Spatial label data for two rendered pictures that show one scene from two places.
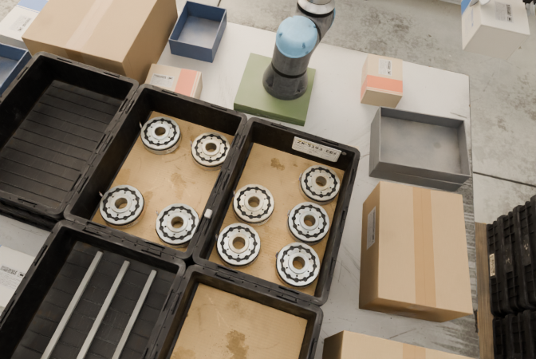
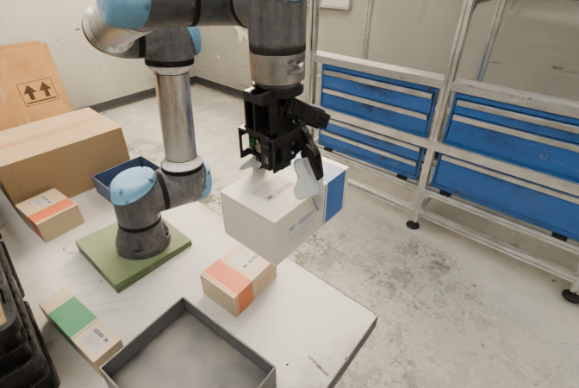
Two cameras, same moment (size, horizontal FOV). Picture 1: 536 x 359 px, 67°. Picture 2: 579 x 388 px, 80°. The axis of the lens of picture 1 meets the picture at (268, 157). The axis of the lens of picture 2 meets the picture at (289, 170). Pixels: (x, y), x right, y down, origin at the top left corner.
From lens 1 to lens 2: 104 cm
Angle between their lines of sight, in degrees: 37
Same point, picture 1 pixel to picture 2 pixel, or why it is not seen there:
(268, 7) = not seen: hidden behind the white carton
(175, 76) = (54, 201)
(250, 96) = (96, 240)
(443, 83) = (330, 311)
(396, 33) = (431, 270)
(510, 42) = (261, 232)
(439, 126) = (251, 363)
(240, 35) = not seen: hidden behind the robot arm
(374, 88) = (208, 277)
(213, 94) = (83, 231)
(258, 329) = not seen: outside the picture
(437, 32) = (487, 284)
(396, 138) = (177, 352)
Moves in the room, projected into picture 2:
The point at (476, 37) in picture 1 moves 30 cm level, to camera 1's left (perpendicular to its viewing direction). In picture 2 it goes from (227, 214) to (125, 159)
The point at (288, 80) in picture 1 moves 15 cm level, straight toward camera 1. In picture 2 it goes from (122, 234) to (65, 266)
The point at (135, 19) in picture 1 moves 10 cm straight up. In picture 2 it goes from (50, 146) to (39, 119)
